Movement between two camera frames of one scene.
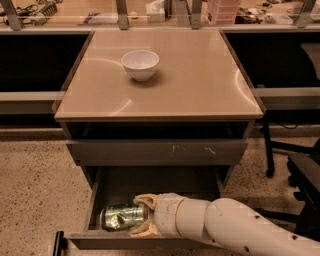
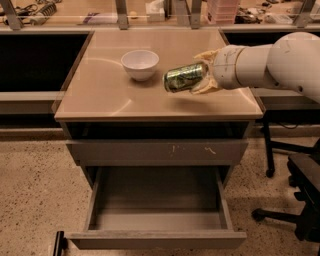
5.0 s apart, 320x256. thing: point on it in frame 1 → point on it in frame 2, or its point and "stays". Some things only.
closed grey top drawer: (156, 152) stays
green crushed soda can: (121, 217) → (183, 79)
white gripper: (165, 214) → (225, 67)
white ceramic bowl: (140, 63) stays
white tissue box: (156, 11) stays
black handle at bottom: (60, 244) stays
